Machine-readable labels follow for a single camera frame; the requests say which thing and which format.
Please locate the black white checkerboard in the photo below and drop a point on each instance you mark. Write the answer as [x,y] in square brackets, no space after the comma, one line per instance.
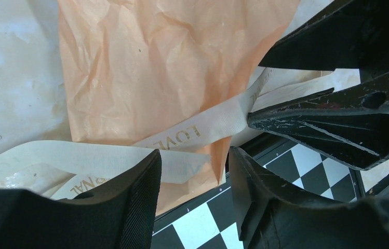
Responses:
[208,221]

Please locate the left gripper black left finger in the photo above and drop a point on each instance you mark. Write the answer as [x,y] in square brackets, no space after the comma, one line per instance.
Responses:
[117,214]

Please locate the cream printed ribbon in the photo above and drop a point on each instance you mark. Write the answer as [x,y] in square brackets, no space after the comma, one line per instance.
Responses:
[60,170]

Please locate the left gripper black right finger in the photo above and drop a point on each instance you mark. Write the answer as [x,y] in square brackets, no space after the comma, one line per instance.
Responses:
[274,213]

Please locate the flower bouquet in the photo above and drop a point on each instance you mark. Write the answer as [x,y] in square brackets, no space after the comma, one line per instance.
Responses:
[134,69]

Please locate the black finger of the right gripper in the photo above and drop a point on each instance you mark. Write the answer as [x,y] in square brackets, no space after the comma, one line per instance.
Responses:
[344,119]
[328,40]

